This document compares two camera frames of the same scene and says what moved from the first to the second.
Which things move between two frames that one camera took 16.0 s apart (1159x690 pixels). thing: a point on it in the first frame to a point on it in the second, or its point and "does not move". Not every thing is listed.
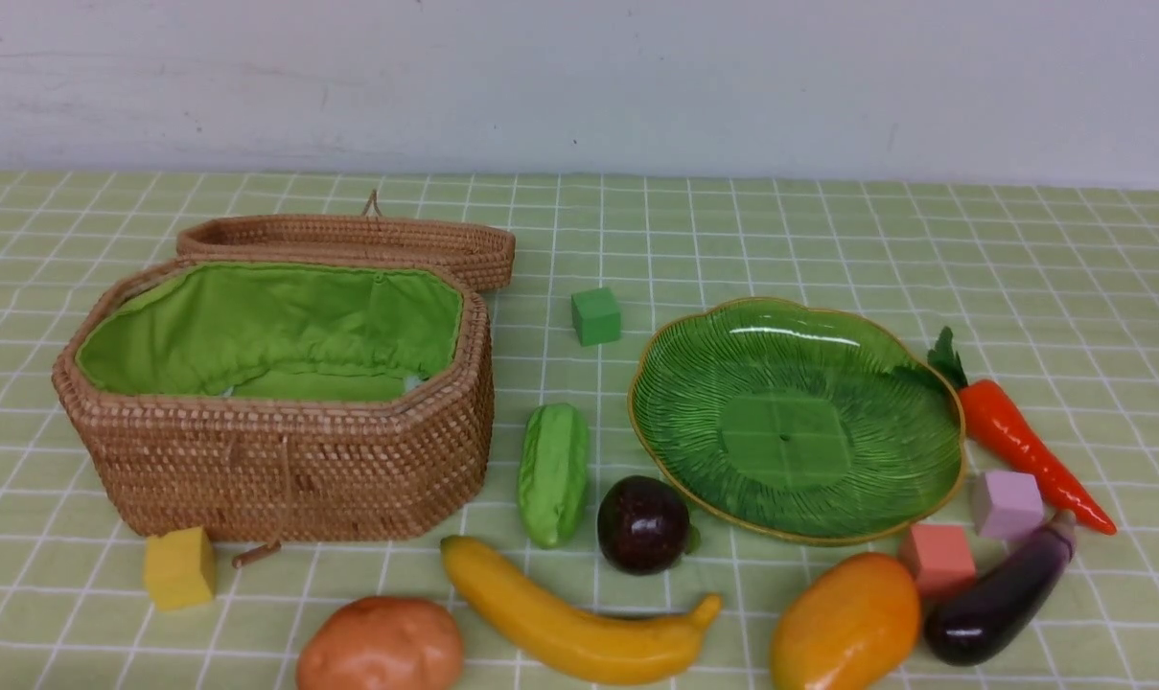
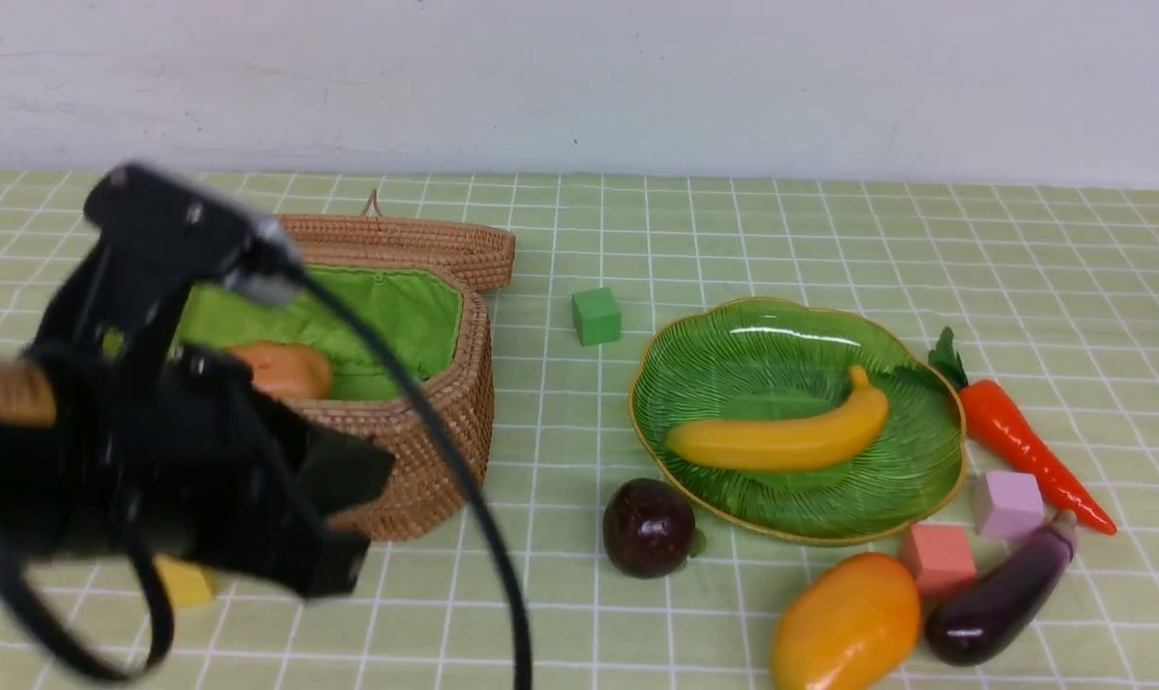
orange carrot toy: x=992 y=417 does not move
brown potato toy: x=378 y=643 to x=287 y=368
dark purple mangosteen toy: x=642 y=524 does not move
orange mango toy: x=850 y=625 does not move
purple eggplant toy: x=990 y=609 does not move
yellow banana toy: x=568 y=643 to x=796 y=444
